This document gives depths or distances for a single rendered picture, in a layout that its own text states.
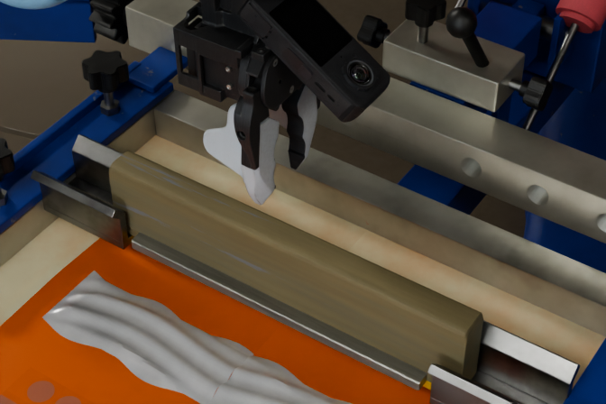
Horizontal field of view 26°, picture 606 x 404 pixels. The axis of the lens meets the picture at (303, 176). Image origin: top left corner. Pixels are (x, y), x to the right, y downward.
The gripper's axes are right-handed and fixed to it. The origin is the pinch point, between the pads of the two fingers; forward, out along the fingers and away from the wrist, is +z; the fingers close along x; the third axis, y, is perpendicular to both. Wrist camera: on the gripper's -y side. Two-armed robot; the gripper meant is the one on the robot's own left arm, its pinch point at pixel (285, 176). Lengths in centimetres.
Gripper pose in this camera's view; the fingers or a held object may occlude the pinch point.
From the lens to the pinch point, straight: 104.7
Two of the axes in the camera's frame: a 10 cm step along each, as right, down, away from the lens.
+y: -8.4, -3.5, 4.2
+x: -5.4, 5.6, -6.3
